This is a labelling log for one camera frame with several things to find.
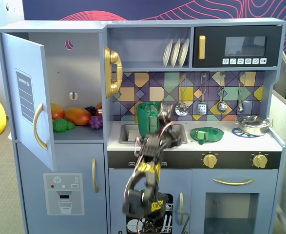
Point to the blue toy kitchen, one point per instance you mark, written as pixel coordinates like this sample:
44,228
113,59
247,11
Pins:
60,158

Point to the steel pot with lid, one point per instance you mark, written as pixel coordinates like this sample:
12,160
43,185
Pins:
252,126

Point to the gold toy telephone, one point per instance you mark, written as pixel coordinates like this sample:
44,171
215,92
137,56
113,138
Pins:
113,58

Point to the green bumpy toy fruit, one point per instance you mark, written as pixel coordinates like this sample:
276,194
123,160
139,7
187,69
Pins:
60,125

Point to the white toy plate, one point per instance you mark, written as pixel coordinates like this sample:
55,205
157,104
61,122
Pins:
184,52
167,53
175,52

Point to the silver toy whisk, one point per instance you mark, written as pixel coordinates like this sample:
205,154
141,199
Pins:
240,107

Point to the red orange toy peach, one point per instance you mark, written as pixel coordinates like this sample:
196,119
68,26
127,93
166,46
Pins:
57,112

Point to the small orange toy fruit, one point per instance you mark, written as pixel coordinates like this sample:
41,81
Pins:
99,107

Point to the blue fridge door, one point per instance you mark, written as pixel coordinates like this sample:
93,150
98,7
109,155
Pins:
8,61

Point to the green plastic container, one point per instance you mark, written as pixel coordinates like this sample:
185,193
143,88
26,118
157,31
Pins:
144,119

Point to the dark toy grapes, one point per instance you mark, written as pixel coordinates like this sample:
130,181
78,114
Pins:
91,110

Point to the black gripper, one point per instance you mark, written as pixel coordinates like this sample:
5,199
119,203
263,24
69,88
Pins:
166,112

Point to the grey toy sink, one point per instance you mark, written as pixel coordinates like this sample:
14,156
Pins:
130,134

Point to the steel slotted spatula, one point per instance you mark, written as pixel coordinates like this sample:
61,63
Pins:
201,109

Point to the steel skimmer spoon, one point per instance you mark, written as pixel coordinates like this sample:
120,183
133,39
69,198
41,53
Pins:
181,109

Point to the purple toy grapes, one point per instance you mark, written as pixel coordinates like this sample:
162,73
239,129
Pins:
96,122

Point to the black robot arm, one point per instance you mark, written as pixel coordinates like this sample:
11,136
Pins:
152,146

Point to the gold stove knob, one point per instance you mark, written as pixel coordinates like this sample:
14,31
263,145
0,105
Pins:
209,161
259,161

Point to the black toy microwave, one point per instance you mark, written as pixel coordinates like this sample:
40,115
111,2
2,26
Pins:
245,30

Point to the steel ladle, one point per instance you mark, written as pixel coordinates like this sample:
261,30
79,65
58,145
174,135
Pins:
222,106

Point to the orange toy mango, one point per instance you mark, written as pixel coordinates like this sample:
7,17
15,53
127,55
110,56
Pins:
78,117

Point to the green round lid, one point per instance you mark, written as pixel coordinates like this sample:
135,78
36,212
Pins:
213,135

